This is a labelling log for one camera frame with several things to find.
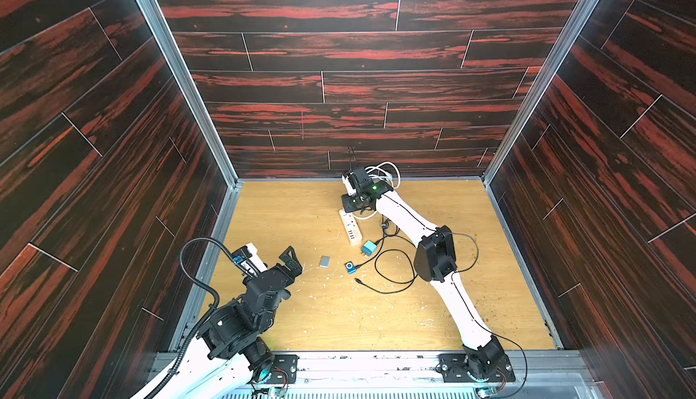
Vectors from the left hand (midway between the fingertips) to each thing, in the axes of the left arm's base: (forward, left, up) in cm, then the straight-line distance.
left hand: (286, 257), depth 72 cm
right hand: (+33, -18, -14) cm, 40 cm away
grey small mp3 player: (+11, -8, -22) cm, 26 cm away
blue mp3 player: (+8, -17, -21) cm, 28 cm away
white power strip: (+24, -17, -19) cm, 35 cm away
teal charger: (+15, -24, -19) cm, 34 cm away
